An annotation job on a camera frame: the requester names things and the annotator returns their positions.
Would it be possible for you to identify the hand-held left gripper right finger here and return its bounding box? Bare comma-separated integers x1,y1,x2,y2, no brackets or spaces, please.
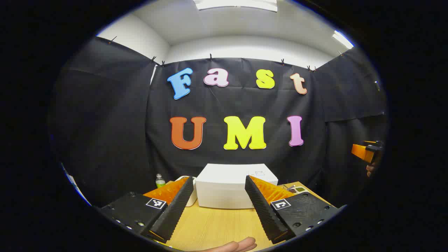
244,175,347,245

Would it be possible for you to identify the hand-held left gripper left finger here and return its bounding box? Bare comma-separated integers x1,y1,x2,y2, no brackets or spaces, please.
100,176,195,243

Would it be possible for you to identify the white microwave oven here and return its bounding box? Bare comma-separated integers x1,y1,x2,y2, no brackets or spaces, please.
195,163,279,210

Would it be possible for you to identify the cream toaster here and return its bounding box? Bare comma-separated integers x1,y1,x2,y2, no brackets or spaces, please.
174,176,198,207

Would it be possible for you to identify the black backdrop cloth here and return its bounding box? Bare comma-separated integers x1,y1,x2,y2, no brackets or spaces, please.
49,35,389,208

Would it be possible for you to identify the ceiling light panel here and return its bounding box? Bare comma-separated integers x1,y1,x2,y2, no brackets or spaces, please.
332,30,355,49
192,0,279,13

